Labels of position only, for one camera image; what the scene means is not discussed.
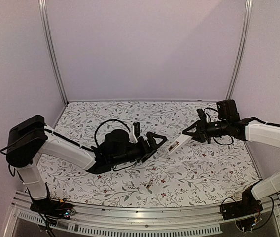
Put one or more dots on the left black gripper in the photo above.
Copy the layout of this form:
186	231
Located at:
148	152

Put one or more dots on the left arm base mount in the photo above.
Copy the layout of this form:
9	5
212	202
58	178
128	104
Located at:
52	208

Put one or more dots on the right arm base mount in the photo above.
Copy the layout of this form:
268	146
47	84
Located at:
248	205

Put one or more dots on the white remote control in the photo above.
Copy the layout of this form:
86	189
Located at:
179	142

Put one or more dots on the left aluminium frame post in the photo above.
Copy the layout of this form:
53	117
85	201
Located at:
51	51

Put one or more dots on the floral patterned table mat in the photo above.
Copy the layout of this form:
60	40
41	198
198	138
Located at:
196	174

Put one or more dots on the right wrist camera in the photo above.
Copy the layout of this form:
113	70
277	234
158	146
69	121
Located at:
202	115

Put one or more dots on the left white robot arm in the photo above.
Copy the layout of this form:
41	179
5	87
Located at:
34	137

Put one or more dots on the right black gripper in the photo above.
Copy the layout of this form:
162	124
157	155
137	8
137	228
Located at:
202	131

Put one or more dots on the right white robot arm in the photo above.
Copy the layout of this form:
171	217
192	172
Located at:
248	129

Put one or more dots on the front aluminium rail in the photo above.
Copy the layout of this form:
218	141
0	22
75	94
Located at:
105	221

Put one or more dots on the right aluminium frame post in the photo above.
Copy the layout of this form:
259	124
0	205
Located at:
241	48

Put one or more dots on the aluminium frame post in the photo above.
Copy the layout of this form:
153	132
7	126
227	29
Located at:
51	51
241	48

